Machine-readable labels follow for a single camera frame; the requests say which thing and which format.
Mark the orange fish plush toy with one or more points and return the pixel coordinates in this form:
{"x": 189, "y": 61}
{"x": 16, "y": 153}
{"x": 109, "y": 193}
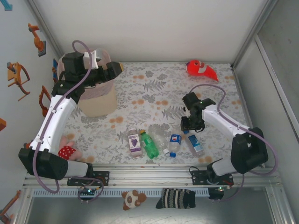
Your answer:
{"x": 198, "y": 68}

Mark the aluminium extrusion rail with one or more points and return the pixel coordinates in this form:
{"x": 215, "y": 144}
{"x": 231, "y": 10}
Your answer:
{"x": 149, "y": 177}

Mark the black white striped sock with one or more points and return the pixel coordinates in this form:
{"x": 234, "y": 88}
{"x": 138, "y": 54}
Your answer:
{"x": 175, "y": 198}

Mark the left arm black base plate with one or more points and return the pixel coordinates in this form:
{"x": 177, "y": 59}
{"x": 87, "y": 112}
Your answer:
{"x": 104, "y": 177}

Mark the orange box wall sticker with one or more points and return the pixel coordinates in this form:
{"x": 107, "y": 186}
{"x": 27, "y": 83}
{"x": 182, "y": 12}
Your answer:
{"x": 2, "y": 124}

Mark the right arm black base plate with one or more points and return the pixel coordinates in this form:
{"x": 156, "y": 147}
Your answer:
{"x": 198, "y": 178}

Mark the crushed clear bottle white cap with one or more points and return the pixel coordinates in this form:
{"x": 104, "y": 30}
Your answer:
{"x": 160, "y": 140}

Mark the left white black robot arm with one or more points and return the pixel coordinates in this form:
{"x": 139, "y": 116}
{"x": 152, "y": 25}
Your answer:
{"x": 53, "y": 121}

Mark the green bottle yellow cap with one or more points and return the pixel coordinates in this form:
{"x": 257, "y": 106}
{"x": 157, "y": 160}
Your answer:
{"x": 149, "y": 145}

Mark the teal wall sticker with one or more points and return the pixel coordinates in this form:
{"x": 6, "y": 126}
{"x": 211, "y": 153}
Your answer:
{"x": 8, "y": 7}

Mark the small circuit board with LED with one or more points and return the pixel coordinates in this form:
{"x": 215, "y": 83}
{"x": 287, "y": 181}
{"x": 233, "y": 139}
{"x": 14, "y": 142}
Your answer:
{"x": 220, "y": 188}
{"x": 88, "y": 191}

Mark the aluminium corner post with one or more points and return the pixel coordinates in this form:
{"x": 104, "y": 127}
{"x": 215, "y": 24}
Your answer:
{"x": 254, "y": 35}
{"x": 47, "y": 35}

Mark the pink plush toy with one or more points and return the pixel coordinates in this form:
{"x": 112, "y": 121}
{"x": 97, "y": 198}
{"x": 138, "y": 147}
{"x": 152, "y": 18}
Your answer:
{"x": 66, "y": 151}

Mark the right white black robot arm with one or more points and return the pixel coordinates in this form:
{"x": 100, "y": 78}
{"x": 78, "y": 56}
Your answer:
{"x": 222, "y": 119}

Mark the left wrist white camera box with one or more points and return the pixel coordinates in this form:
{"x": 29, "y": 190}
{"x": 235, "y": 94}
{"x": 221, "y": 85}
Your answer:
{"x": 92, "y": 59}

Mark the blue orange robot wall sticker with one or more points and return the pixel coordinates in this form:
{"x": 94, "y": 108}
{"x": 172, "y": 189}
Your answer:
{"x": 55, "y": 67}

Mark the brown white panda plush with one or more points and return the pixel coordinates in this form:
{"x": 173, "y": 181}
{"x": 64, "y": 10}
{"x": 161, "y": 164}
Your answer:
{"x": 130, "y": 199}

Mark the Pepsi bottle blue cap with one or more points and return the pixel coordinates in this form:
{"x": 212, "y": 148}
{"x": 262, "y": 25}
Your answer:
{"x": 175, "y": 139}

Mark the orange claw frame wall sticker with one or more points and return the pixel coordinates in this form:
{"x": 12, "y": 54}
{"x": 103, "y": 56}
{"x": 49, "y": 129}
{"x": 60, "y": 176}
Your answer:
{"x": 12, "y": 75}

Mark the water bottle light blue label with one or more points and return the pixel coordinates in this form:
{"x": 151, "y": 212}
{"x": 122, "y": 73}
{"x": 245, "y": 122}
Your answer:
{"x": 195, "y": 143}

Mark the beige ribbed plastic bin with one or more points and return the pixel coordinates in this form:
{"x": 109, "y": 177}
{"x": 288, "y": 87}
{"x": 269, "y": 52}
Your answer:
{"x": 100, "y": 102}

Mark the grape juice bottle purple label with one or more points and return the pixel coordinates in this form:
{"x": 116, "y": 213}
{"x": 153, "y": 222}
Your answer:
{"x": 134, "y": 142}

